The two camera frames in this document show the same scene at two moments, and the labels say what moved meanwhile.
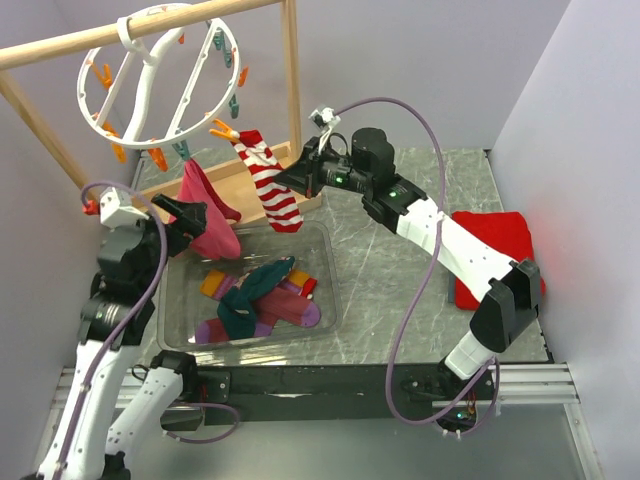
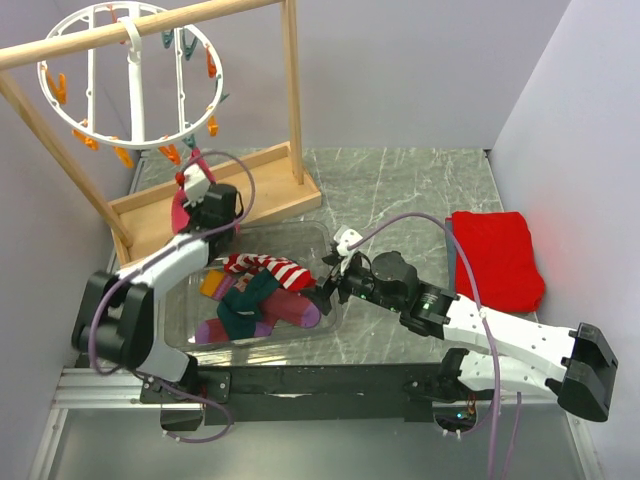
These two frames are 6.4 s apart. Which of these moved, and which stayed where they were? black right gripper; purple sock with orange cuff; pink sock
Moved: black right gripper; pink sock
Stayed: purple sock with orange cuff
